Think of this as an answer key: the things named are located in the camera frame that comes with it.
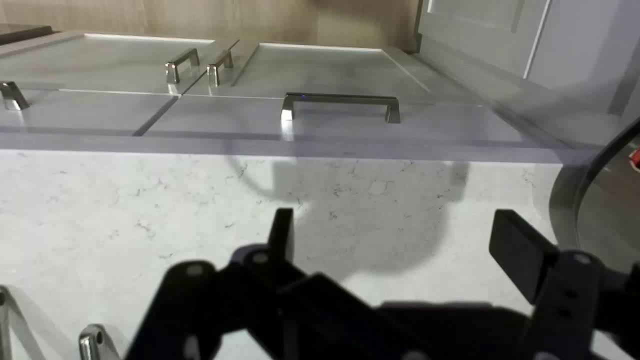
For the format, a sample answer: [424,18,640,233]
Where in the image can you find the metal drawer handle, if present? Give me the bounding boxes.
[280,89,403,130]
[0,78,32,112]

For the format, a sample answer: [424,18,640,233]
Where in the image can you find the white cabinet door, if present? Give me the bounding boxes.
[229,42,436,101]
[0,30,222,96]

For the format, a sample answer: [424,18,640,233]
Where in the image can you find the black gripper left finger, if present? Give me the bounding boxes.
[127,205,417,360]

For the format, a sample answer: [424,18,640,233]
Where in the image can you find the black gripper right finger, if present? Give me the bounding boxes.
[489,207,640,360]

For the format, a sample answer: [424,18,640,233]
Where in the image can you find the white drawer front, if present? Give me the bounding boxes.
[0,82,180,135]

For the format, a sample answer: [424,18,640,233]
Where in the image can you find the metal cabinet door handle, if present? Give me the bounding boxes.
[162,45,205,88]
[205,37,243,89]

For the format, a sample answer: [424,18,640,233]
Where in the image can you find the grey cabinet drawers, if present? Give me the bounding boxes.
[142,92,539,146]

